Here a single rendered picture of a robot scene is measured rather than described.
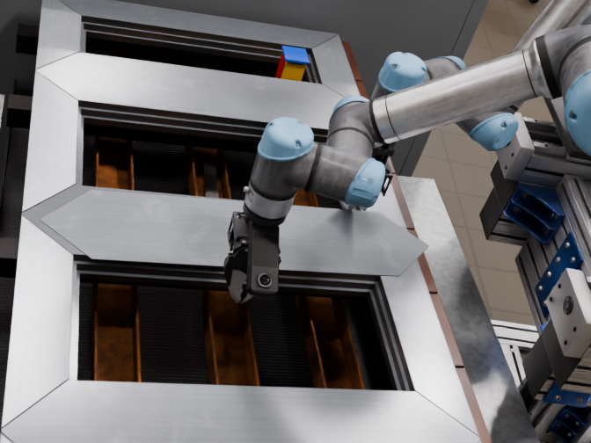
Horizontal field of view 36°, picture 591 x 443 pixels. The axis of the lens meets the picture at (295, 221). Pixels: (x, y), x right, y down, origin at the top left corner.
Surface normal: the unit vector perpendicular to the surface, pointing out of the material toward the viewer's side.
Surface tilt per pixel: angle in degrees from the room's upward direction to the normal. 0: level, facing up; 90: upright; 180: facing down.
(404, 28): 90
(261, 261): 29
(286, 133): 0
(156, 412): 0
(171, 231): 0
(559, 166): 90
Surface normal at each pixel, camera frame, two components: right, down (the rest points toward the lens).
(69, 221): 0.25, -0.73
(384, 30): 0.15, 0.68
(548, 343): -0.97, -0.16
